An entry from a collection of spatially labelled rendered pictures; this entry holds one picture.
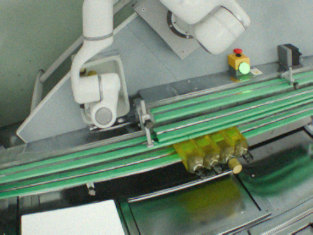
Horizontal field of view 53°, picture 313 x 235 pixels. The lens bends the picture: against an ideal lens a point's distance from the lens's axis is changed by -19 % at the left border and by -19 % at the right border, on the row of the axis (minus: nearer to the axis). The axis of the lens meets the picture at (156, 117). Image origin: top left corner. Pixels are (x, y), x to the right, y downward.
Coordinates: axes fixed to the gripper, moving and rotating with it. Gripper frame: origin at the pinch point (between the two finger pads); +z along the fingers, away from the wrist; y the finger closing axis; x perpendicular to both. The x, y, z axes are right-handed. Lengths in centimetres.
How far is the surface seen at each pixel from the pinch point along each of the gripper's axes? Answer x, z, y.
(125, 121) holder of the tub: -10.7, 4.2, 8.8
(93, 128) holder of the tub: -11.1, 4.9, -3.5
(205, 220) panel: -40, -33, 24
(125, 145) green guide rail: -16.2, -6.5, 6.4
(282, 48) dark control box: 9, -1, 80
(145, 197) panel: -34.9, -12.6, 8.7
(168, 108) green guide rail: -6.2, -9.1, 22.4
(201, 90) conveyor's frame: -3.0, -6.4, 35.7
